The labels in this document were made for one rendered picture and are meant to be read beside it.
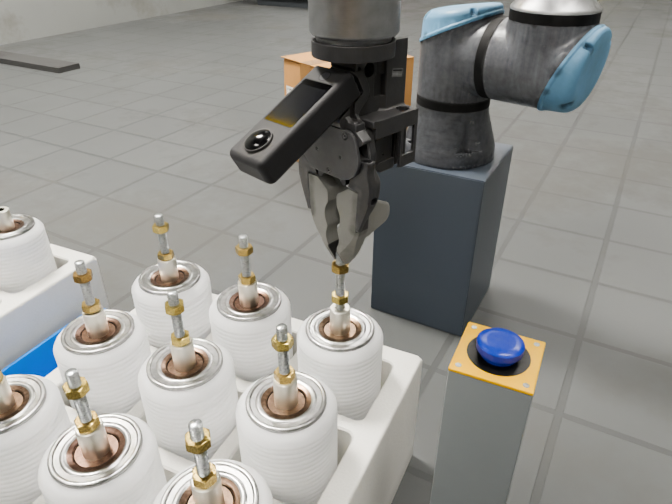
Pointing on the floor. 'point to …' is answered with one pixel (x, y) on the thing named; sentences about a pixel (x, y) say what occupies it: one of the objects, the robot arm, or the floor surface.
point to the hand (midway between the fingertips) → (336, 252)
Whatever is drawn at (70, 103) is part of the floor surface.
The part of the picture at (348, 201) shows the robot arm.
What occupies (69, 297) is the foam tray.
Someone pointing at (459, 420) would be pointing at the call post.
